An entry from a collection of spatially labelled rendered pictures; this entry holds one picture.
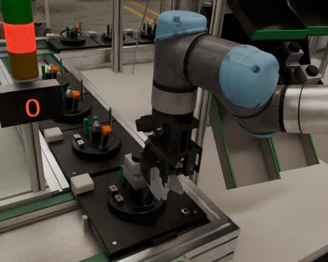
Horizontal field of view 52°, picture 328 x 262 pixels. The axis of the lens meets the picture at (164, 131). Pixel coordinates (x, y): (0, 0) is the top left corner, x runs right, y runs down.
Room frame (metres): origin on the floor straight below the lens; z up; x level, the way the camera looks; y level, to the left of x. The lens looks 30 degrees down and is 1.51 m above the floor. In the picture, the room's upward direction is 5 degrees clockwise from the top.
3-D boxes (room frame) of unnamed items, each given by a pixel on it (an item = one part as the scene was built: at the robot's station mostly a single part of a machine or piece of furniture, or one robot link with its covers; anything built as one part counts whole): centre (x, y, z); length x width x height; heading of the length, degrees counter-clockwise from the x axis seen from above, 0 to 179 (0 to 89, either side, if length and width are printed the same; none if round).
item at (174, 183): (0.52, -0.03, 1.09); 0.06 x 0.03 x 0.09; 34
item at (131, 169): (0.62, 0.06, 1.06); 0.08 x 0.04 x 0.07; 33
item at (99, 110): (1.03, 0.33, 1.01); 0.24 x 0.24 x 0.13; 34
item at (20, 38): (0.60, 0.27, 1.33); 0.05 x 0.05 x 0.05
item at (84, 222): (0.54, 0.16, 0.95); 0.01 x 0.01 x 0.04; 34
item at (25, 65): (0.60, 0.27, 1.28); 0.05 x 0.05 x 0.05
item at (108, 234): (0.61, 0.05, 0.96); 0.24 x 0.24 x 0.02; 34
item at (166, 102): (0.52, -0.01, 1.28); 0.08 x 0.08 x 0.05
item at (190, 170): (0.51, -0.02, 1.20); 0.09 x 0.08 x 0.12; 34
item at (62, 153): (0.82, 0.19, 1.01); 0.24 x 0.24 x 0.13; 34
